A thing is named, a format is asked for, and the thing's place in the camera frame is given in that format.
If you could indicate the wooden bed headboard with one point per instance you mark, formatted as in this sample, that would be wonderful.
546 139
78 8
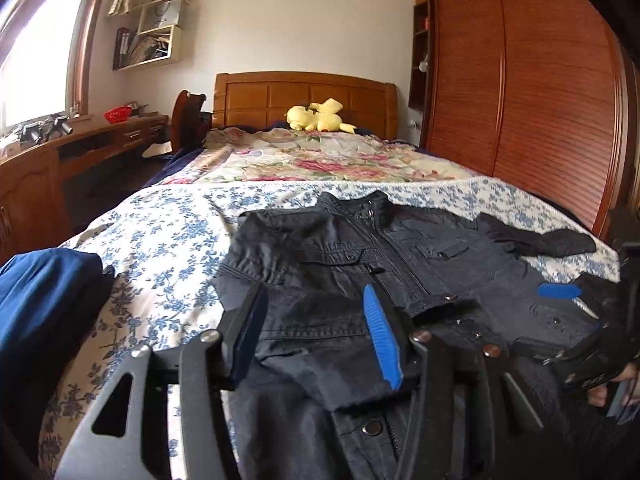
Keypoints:
300 91

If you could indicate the pink floral quilt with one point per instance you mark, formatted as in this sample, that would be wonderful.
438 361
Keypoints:
320 157

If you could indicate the wooden desk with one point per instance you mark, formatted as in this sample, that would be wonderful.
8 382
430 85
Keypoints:
30 180

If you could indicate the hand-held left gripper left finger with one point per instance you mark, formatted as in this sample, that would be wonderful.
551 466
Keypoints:
249 332

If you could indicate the white wall shelf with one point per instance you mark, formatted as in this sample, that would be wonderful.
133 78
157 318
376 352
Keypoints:
172 40

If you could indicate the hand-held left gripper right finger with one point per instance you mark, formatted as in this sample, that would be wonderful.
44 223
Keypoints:
381 337

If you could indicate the white paper bag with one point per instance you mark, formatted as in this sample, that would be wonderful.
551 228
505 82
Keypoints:
161 14

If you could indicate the row of books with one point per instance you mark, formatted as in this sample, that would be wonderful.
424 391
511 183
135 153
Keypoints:
142 49

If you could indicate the grey metal gadget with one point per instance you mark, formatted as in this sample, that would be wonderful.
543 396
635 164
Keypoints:
47 127

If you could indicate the wooden open side shelf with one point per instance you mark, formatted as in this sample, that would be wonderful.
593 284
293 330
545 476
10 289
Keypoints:
419 85

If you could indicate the red bowl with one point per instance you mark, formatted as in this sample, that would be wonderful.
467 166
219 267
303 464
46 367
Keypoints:
118 115

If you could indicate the black jacket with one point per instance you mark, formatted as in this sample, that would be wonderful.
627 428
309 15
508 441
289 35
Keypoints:
325 270

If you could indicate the dark blue bed cover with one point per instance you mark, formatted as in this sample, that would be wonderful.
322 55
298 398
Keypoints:
172 167

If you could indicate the wooden bed with floral bedding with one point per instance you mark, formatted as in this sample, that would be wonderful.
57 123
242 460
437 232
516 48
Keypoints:
165 255

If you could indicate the dark blue cloth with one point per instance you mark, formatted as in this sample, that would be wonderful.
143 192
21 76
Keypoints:
45 295

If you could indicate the window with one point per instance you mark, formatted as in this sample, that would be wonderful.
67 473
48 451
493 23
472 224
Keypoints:
40 50

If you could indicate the yellow plush toy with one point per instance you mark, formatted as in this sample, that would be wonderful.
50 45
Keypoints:
312 116

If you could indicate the dark wooden chair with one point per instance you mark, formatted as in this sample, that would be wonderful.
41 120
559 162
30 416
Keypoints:
187 117

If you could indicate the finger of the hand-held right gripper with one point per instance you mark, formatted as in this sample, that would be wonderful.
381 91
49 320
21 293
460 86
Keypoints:
557 291
545 350

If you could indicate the wooden slatted wardrobe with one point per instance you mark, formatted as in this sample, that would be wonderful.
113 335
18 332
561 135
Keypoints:
540 85

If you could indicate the person's right hand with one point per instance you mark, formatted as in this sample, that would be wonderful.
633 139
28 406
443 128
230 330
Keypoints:
631 382

